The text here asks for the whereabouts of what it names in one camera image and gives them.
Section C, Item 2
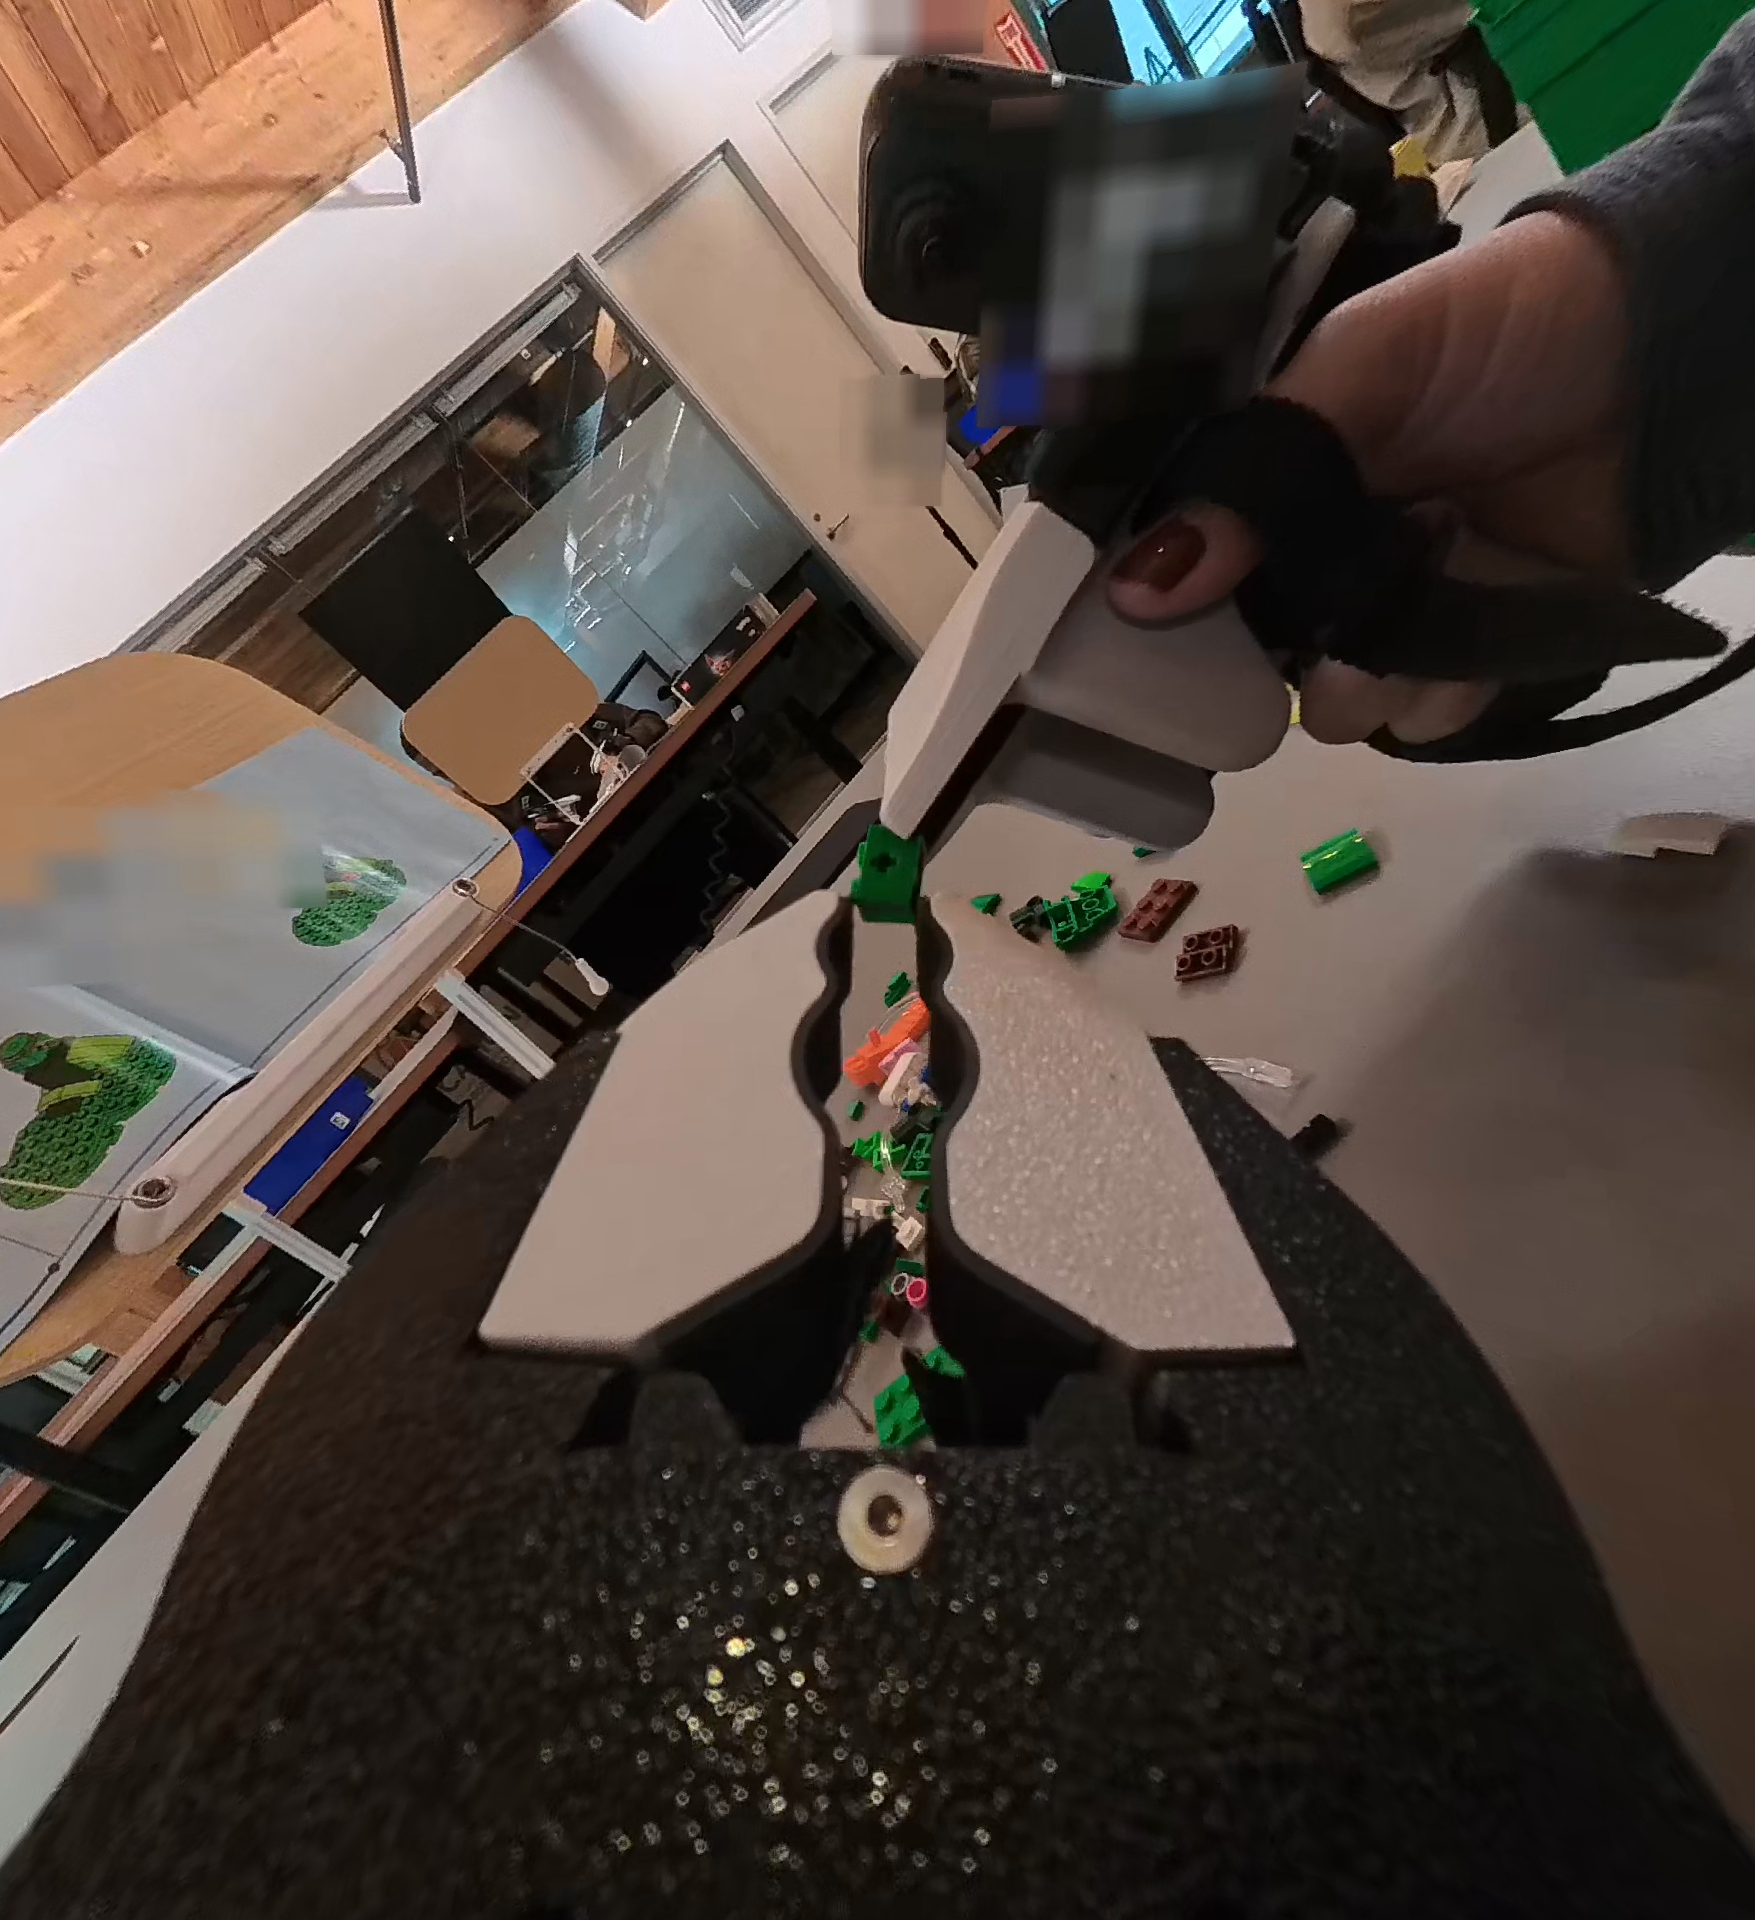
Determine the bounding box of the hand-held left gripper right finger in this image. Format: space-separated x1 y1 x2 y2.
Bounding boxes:
915 893 1302 1450

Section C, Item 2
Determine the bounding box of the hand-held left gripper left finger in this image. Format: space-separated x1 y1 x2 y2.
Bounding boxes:
474 890 858 1450

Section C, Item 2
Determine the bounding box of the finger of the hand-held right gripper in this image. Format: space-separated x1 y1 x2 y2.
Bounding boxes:
879 484 1106 835

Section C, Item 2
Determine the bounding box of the green square toy brick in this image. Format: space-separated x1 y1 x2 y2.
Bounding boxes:
850 826 924 926

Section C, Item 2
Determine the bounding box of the instruction booklet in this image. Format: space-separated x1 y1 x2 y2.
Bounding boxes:
0 730 514 1429

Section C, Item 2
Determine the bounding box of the person's right forearm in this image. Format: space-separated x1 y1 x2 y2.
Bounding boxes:
1516 0 1755 591

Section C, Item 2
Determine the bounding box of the person's right hand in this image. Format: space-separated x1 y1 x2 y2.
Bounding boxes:
1106 208 1645 748

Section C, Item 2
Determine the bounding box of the long wooden-edged table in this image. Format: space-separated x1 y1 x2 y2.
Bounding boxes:
0 961 521 1595
516 591 821 902

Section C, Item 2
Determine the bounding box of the orange brick separator tool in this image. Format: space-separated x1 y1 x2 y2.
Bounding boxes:
845 1005 933 1086

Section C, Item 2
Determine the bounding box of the scatter of green toy bricks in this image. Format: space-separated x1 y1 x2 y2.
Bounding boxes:
840 826 1387 1452

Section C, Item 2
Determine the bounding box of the blue storage bin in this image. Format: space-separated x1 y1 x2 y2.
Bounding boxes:
244 1072 371 1219

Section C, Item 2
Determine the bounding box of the small wooden stand board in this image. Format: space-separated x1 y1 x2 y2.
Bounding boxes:
403 617 602 810

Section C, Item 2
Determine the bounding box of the green storage bin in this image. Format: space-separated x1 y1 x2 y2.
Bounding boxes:
1469 0 1755 175

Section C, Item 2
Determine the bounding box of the wooden book stand board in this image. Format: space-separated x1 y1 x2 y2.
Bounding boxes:
0 653 521 1398

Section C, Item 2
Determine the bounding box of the black wall screen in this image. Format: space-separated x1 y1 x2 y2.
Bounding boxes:
300 500 506 707

